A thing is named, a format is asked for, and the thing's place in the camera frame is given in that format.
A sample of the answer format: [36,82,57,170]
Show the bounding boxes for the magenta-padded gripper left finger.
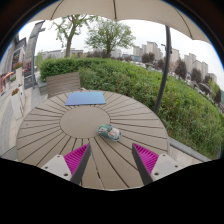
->
[41,143,92,186]

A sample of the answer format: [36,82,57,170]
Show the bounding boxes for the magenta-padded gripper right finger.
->
[131,143,184,186]

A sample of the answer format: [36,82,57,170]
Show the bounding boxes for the blue square mouse pad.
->
[64,91,107,107]

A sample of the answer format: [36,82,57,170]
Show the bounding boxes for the low white flower planter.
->
[10,87,26,120]

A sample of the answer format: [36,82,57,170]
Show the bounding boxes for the brown slatted outdoor chair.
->
[45,71,82,99]

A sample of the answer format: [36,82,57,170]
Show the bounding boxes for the dark curved parasol pole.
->
[152,25,173,115]

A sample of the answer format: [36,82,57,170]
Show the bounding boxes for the tall white flower planter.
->
[12,61,25,88]

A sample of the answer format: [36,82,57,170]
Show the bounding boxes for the distant apartment buildings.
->
[132,40,218,85]

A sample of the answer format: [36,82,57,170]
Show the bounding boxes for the grey sign pillar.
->
[22,20,46,90]

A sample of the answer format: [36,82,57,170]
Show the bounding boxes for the grey shopfront building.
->
[0,36,28,95]

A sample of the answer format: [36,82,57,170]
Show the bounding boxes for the bare-trunked leaning tree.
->
[52,14,98,59]

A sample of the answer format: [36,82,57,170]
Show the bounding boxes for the round-crowned green tree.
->
[85,18,136,59]

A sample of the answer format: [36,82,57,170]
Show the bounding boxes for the beige parasol canopy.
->
[28,0,213,45]

